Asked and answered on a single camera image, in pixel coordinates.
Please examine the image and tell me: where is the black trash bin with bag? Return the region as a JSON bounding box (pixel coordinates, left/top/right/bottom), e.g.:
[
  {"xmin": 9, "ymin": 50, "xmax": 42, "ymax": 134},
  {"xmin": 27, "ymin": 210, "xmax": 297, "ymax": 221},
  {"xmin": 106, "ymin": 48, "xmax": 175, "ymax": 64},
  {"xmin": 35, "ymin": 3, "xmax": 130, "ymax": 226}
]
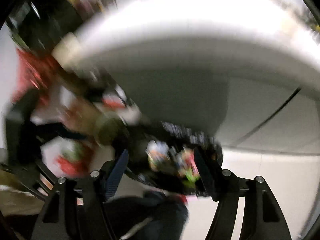
[{"xmin": 126, "ymin": 122, "xmax": 223, "ymax": 197}]

